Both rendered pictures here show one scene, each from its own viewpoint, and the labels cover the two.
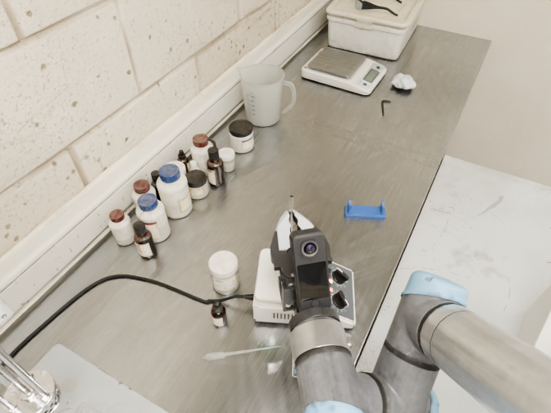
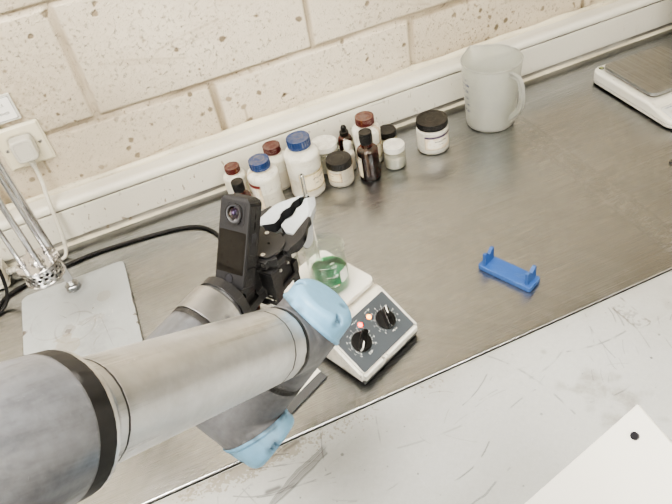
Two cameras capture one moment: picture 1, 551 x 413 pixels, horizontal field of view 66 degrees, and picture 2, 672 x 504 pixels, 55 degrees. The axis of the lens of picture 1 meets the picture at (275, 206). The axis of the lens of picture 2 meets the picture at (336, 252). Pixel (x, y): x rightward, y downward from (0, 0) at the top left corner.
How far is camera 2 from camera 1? 57 cm
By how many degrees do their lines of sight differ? 33
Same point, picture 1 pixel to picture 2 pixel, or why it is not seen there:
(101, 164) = (246, 112)
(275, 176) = (439, 192)
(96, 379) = (122, 302)
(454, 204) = (657, 318)
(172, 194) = (292, 165)
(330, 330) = (208, 300)
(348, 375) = not seen: hidden behind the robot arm
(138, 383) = (148, 323)
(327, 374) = (166, 328)
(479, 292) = (570, 436)
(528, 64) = not seen: outside the picture
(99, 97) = (254, 39)
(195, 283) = not seen: hidden behind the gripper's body
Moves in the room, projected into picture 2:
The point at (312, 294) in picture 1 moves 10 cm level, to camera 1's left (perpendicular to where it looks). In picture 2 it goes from (228, 266) to (176, 239)
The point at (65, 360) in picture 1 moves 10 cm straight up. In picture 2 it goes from (116, 275) to (95, 236)
